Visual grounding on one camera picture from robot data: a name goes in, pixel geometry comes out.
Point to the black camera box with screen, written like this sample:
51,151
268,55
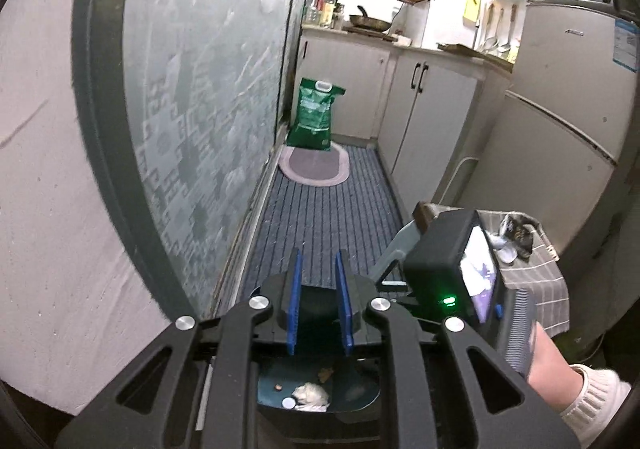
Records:
453,272

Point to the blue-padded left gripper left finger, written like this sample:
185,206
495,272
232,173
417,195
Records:
284,291

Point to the white refrigerator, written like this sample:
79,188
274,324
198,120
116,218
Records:
562,122

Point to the blue striped floor rug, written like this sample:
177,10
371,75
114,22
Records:
359,216

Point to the white kitchen cabinet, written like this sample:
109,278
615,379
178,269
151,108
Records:
429,112

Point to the frying pan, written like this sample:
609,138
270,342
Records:
363,20

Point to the black Face tissue pack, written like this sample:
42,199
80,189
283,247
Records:
514,229

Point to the small white tissue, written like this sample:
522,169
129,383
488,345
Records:
311,397

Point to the pink oval floor mat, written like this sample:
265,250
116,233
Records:
315,168

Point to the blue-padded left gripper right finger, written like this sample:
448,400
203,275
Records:
353,296

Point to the person's right hand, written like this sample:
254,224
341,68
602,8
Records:
551,376

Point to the white knit sleeve forearm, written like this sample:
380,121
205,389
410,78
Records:
601,396

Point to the teal trash bin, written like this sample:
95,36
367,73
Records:
353,385

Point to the green rice bag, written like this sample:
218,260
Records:
312,127

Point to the grey checked tablecloth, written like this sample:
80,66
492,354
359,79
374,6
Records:
540,274

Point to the white plastic round lid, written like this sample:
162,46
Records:
507,253

